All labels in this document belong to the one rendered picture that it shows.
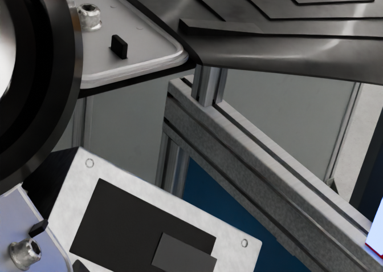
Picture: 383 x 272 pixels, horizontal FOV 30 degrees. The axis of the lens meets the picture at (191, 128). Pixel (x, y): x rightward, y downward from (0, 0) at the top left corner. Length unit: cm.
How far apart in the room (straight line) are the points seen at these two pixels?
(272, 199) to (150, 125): 72
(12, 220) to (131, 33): 10
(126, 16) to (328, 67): 10
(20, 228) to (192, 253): 16
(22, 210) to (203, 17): 13
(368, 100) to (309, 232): 195
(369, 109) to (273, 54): 233
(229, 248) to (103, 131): 98
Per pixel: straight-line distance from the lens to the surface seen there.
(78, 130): 139
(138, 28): 35
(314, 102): 187
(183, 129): 92
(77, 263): 37
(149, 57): 32
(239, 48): 34
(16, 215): 34
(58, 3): 27
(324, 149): 204
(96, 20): 34
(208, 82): 87
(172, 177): 98
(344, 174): 231
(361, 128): 255
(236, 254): 48
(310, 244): 80
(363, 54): 38
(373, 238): 74
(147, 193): 45
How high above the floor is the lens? 134
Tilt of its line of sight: 35 degrees down
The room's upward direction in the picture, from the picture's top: 10 degrees clockwise
